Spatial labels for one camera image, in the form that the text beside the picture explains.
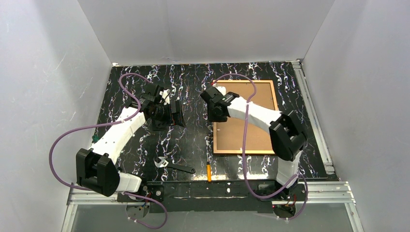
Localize wooden picture frame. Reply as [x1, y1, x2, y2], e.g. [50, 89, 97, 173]
[213, 80, 278, 156]

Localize yellow handled screwdriver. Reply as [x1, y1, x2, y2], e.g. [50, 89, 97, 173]
[206, 161, 212, 182]

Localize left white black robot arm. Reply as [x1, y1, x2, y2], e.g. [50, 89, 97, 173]
[76, 84, 186, 197]

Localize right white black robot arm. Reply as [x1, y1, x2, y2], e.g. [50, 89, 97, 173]
[200, 86, 307, 197]

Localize black adjustable wrench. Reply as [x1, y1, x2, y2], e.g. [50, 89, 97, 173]
[154, 157, 196, 174]

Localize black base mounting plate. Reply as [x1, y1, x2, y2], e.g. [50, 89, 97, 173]
[117, 180, 306, 213]

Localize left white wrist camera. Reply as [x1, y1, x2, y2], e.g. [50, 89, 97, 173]
[160, 89, 171, 105]

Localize green handled tool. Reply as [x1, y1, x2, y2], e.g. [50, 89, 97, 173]
[92, 135, 99, 143]

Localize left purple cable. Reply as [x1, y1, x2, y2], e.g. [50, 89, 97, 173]
[48, 73, 168, 230]

